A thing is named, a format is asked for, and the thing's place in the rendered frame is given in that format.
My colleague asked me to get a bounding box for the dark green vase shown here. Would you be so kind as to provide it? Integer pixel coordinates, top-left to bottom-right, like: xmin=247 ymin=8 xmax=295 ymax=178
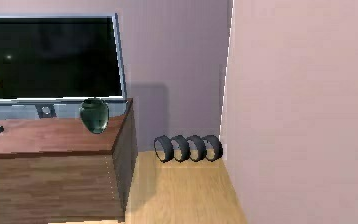
xmin=79 ymin=97 xmax=110 ymax=135

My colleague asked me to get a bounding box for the black television set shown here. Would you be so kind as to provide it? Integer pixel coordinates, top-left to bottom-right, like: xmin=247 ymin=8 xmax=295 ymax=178
xmin=0 ymin=13 xmax=128 ymax=121

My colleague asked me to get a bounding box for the brown wooden chest of drawers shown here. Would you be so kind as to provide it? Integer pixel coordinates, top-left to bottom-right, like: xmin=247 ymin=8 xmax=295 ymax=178
xmin=0 ymin=97 xmax=139 ymax=224

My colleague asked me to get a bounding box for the dark grey ring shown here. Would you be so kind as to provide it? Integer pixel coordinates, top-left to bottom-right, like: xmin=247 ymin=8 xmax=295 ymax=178
xmin=202 ymin=134 xmax=224 ymax=163
xmin=153 ymin=134 xmax=176 ymax=164
xmin=186 ymin=134 xmax=207 ymax=163
xmin=170 ymin=134 xmax=191 ymax=163

